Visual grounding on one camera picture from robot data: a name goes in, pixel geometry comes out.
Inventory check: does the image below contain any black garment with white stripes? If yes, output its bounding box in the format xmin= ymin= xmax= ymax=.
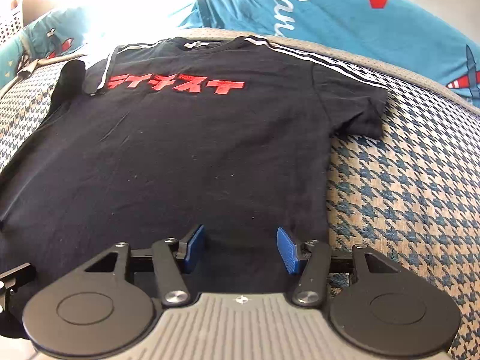
xmin=1 ymin=37 xmax=388 ymax=314

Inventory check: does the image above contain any houndstooth blue beige mattress cover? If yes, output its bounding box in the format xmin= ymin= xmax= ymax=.
xmin=269 ymin=37 xmax=479 ymax=359

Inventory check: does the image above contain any white perforated laundry basket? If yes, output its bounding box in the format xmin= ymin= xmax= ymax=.
xmin=0 ymin=0 xmax=24 ymax=45

